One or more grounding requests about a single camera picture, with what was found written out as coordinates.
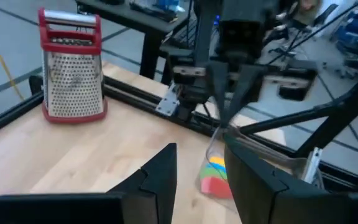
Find red metal box grater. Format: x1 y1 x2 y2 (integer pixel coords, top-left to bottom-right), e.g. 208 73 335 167
37 7 108 124

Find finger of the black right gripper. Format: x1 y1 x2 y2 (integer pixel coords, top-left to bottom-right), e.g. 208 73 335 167
227 63 267 128
206 60 230 127

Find green silicone spatula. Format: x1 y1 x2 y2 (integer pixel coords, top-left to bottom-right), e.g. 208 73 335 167
200 166 229 181

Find person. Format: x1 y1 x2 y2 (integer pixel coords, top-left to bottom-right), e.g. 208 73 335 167
296 0 324 22

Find grey black work gloves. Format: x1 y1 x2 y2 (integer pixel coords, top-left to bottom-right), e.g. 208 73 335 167
129 1 175 22

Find blue background equipment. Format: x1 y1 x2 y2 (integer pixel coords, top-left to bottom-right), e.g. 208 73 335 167
334 6 358 63

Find red silicone spatula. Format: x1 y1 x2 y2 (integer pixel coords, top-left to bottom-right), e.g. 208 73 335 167
200 175 234 200

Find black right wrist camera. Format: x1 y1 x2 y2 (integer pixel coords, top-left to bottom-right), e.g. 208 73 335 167
219 0 269 63

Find dark grey desk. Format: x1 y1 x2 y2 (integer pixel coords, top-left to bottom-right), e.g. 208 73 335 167
75 0 195 80

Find blue white container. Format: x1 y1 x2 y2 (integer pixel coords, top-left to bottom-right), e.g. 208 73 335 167
155 0 180 12

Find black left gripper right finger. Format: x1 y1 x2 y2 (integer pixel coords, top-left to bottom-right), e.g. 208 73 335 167
224 133 358 224

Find blue silicone spatula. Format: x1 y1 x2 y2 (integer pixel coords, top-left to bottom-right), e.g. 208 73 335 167
208 161 228 174

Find clear plastic bin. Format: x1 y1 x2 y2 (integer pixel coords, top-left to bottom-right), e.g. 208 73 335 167
196 126 326 203

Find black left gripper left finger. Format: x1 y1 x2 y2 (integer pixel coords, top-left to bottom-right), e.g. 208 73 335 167
0 142 178 224

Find yellow silicone spatula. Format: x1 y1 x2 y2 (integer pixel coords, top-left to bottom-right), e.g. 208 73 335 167
209 155 226 166

